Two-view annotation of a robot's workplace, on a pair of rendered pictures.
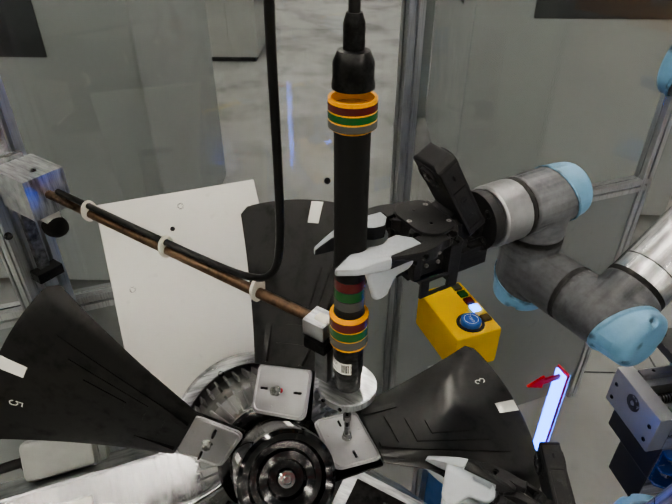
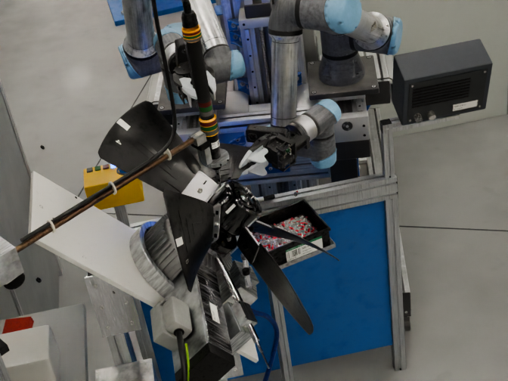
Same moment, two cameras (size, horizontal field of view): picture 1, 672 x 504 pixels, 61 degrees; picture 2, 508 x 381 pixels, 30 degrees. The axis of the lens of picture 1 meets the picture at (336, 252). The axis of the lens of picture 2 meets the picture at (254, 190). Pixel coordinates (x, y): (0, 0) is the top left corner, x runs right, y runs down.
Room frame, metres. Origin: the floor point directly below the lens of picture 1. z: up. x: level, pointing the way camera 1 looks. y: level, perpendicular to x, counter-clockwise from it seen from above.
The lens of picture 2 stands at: (-0.16, 1.84, 2.61)
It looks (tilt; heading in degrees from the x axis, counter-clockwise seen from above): 36 degrees down; 286
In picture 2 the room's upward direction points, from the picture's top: 9 degrees counter-clockwise
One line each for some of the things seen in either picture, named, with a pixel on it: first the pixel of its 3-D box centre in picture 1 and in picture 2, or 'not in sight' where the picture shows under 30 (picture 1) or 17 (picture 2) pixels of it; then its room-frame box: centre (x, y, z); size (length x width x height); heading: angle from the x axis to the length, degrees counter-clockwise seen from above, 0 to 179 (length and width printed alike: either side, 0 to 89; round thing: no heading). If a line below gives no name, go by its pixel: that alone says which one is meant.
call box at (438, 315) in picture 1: (455, 327); (114, 186); (0.87, -0.25, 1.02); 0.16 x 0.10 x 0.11; 21
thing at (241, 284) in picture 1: (163, 248); (110, 190); (0.64, 0.24, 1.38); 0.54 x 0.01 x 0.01; 55
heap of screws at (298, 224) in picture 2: not in sight; (287, 236); (0.38, -0.26, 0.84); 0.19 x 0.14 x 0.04; 36
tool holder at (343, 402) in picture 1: (340, 357); (209, 145); (0.48, -0.01, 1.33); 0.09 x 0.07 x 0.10; 55
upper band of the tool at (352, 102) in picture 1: (352, 112); (191, 33); (0.47, -0.01, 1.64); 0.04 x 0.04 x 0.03
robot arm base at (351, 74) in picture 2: not in sight; (341, 61); (0.27, -0.85, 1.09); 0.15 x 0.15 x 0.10
